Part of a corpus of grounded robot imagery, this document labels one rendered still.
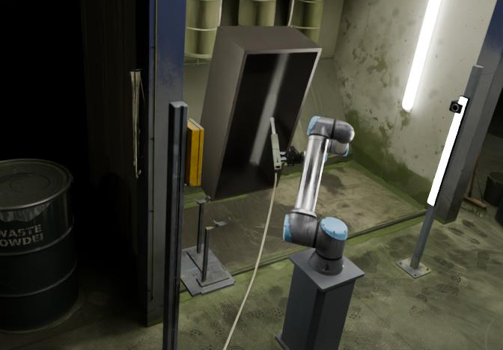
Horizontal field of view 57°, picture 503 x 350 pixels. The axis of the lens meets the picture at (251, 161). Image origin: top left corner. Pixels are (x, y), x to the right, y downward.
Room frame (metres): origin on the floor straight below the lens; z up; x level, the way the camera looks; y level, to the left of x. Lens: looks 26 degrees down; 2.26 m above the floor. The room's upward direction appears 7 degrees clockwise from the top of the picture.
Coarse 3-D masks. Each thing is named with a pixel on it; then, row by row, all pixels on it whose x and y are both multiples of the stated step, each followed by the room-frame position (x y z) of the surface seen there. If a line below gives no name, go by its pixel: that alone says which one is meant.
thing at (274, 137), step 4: (272, 120) 3.30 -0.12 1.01; (272, 124) 3.26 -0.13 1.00; (272, 128) 3.22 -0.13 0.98; (272, 132) 3.18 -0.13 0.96; (272, 136) 3.13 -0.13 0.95; (276, 136) 3.13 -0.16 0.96; (272, 140) 3.10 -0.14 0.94; (276, 140) 3.10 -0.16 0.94; (272, 144) 3.06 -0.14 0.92; (276, 144) 3.06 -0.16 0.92; (272, 148) 3.03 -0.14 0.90; (276, 148) 3.03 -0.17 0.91; (272, 152) 3.01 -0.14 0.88; (276, 152) 2.99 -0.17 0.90; (276, 156) 2.95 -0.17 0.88; (280, 156) 2.96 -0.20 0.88; (276, 160) 2.92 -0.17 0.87; (280, 160) 2.92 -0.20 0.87; (276, 164) 2.89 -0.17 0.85; (280, 164) 2.89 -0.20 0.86; (276, 168) 2.90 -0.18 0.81; (280, 168) 2.90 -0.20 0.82; (276, 172) 3.05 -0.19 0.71
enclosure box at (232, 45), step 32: (224, 32) 2.95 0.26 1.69; (256, 32) 3.08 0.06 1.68; (288, 32) 3.22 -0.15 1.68; (224, 64) 2.92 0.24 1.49; (256, 64) 3.28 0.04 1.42; (288, 64) 3.35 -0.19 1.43; (224, 96) 2.89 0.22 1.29; (256, 96) 3.37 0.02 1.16; (288, 96) 3.31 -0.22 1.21; (224, 128) 2.86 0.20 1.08; (256, 128) 3.46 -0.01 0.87; (288, 128) 3.26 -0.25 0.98; (224, 160) 3.37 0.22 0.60; (256, 160) 3.55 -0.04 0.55; (224, 192) 3.07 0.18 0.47
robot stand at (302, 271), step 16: (304, 256) 2.18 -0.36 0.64; (304, 272) 2.04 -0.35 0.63; (352, 272) 2.08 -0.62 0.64; (304, 288) 2.04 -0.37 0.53; (320, 288) 1.92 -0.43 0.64; (336, 288) 1.99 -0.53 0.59; (352, 288) 2.06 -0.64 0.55; (288, 304) 2.12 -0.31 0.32; (304, 304) 2.02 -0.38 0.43; (320, 304) 1.95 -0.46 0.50; (336, 304) 2.00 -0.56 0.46; (288, 320) 2.10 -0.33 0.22; (304, 320) 2.00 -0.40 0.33; (320, 320) 1.95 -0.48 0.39; (336, 320) 2.02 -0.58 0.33; (288, 336) 2.08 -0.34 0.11; (304, 336) 1.98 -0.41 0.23; (320, 336) 1.97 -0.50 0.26; (336, 336) 2.04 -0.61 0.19
